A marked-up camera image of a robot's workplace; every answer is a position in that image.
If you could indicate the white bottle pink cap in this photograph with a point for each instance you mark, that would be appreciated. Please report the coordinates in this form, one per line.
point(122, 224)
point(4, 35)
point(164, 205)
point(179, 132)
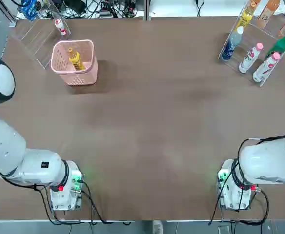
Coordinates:
point(264, 68)
point(248, 59)

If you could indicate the orange drink bottle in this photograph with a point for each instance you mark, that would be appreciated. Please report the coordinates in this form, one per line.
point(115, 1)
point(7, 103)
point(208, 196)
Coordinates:
point(267, 14)

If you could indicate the clear acrylic shelf rack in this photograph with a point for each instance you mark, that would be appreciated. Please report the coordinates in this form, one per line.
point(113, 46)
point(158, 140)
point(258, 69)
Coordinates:
point(38, 48)

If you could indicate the clear acrylic drinks rack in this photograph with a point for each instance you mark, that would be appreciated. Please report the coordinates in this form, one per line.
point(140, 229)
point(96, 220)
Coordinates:
point(251, 36)

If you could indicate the small red white bottle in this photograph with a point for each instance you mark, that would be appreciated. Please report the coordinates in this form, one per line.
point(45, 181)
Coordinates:
point(60, 26)

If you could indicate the person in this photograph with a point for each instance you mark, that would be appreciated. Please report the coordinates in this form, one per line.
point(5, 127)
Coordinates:
point(158, 226)

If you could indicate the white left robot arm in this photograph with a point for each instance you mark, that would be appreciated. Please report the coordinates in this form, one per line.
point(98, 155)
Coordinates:
point(35, 168)

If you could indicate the blue water bottle white cap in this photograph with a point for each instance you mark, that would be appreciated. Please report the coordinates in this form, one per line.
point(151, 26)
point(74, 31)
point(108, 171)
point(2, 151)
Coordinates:
point(230, 48)

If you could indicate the aluminium frame rail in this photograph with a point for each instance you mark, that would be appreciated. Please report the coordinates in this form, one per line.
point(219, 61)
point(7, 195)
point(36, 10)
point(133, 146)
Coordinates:
point(4, 12)

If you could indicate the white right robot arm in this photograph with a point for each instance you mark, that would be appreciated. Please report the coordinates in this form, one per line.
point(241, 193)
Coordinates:
point(267, 161)

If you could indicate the green drink bottle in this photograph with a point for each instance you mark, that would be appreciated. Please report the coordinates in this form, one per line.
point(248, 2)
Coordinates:
point(282, 41)

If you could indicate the blue packet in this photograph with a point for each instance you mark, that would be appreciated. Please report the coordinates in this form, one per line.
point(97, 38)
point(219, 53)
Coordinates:
point(29, 9)

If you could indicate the yellow drink bottle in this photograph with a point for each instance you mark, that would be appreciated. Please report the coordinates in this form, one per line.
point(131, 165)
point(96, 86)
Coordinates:
point(245, 19)
point(75, 59)

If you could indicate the small grey box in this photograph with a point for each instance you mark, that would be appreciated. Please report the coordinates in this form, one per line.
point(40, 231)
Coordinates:
point(224, 229)

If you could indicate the aluminium post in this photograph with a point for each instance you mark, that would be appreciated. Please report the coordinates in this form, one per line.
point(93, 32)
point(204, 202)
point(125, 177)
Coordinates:
point(147, 9)

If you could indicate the pink plastic basket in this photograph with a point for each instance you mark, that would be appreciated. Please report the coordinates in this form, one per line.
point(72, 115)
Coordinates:
point(81, 78)

